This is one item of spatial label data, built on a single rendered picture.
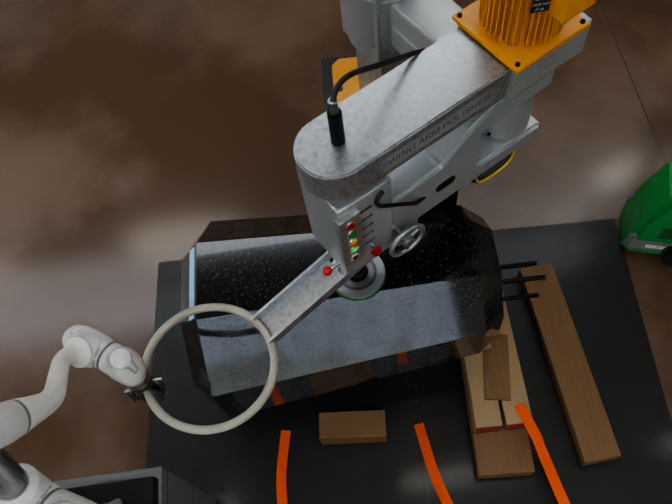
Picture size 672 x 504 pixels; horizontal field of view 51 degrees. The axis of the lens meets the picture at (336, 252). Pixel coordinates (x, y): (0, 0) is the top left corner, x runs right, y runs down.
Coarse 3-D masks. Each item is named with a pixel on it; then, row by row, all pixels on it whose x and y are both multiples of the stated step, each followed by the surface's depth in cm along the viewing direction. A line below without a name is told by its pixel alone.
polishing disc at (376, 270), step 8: (368, 264) 268; (376, 264) 268; (344, 272) 268; (368, 272) 267; (376, 272) 267; (384, 272) 266; (368, 280) 265; (376, 280) 265; (344, 288) 265; (352, 288) 264; (360, 288) 264; (368, 288) 264; (376, 288) 264; (352, 296) 263; (360, 296) 263; (368, 296) 264
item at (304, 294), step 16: (304, 272) 253; (320, 272) 256; (336, 272) 254; (352, 272) 249; (288, 288) 253; (304, 288) 256; (320, 288) 254; (336, 288) 251; (272, 304) 255; (288, 304) 256; (304, 304) 254; (272, 320) 256; (288, 320) 254; (272, 336) 249
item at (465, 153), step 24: (552, 72) 219; (504, 96) 214; (528, 96) 222; (480, 120) 215; (432, 144) 223; (456, 144) 218; (480, 144) 242; (504, 144) 241; (408, 168) 222; (432, 168) 221; (456, 168) 228; (480, 168) 240; (384, 192) 204; (408, 192) 220; (432, 192) 231; (408, 216) 233
